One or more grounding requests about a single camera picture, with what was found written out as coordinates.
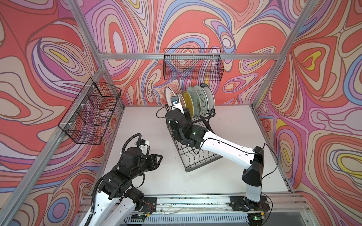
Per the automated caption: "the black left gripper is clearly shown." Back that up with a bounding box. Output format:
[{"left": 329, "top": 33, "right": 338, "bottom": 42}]
[{"left": 129, "top": 153, "right": 164, "bottom": 180}]

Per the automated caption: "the small orange sunburst plate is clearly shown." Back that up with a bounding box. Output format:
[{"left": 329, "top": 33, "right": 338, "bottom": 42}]
[{"left": 176, "top": 93, "right": 187, "bottom": 113}]

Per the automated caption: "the yellow green woven bamboo tray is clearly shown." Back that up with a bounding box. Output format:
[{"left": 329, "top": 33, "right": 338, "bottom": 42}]
[{"left": 182, "top": 91, "right": 194, "bottom": 118}]

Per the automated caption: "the pale green flower plate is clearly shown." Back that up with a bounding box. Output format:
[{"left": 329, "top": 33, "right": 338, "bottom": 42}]
[{"left": 187, "top": 86, "right": 201, "bottom": 118}]

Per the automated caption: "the large orange sunburst plate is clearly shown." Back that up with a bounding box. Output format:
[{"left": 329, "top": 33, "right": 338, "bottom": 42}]
[{"left": 165, "top": 86, "right": 176, "bottom": 109}]

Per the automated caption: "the white plate with clover emblem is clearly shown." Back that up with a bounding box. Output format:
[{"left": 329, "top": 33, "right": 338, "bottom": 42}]
[{"left": 194, "top": 85, "right": 208, "bottom": 116}]

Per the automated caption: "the green rimmed white plate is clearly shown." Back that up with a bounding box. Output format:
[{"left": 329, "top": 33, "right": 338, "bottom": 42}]
[{"left": 200, "top": 83, "right": 216, "bottom": 115}]

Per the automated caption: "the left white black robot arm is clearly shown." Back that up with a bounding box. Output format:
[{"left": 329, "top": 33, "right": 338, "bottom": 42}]
[{"left": 80, "top": 147, "right": 163, "bottom": 226}]

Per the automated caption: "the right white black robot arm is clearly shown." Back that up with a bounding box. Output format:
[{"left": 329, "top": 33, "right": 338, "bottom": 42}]
[{"left": 165, "top": 109, "right": 265, "bottom": 211}]

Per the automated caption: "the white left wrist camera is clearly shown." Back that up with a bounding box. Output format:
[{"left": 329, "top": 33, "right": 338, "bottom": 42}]
[{"left": 139, "top": 139, "right": 150, "bottom": 157}]

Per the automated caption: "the black wire basket left wall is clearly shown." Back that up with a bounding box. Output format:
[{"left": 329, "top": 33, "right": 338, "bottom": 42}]
[{"left": 58, "top": 78, "right": 122, "bottom": 145}]

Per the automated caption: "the black wire basket wall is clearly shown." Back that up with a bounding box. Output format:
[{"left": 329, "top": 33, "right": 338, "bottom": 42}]
[
  {"left": 163, "top": 47, "right": 224, "bottom": 82},
  {"left": 58, "top": 78, "right": 122, "bottom": 145}
]

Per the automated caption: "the black wire basket back wall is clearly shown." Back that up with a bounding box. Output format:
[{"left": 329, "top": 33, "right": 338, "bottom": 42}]
[{"left": 163, "top": 47, "right": 224, "bottom": 82}]

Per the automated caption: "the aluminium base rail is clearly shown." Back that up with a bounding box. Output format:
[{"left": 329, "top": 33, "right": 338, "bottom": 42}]
[{"left": 79, "top": 193, "right": 312, "bottom": 225}]

